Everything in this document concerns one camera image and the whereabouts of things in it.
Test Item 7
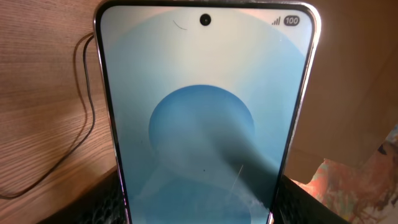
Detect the blue screen smartphone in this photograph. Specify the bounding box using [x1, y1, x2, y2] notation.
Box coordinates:
[93, 1, 321, 224]

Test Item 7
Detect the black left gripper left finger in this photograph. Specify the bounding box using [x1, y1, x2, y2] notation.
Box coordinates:
[39, 167, 126, 224]

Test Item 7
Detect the colourful patterned cloth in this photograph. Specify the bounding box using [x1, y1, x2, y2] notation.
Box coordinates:
[296, 127, 397, 224]

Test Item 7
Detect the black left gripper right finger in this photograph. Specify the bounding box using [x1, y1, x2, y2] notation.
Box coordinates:
[275, 176, 349, 224]

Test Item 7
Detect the black charging cable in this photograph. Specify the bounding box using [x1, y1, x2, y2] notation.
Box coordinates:
[0, 34, 96, 200]

